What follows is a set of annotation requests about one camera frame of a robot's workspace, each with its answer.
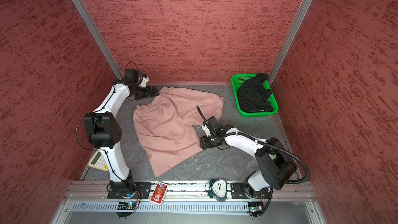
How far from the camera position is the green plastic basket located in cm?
98

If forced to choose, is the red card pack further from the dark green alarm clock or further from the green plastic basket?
the green plastic basket

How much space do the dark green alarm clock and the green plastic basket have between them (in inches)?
16.6

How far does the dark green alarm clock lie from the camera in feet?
2.32
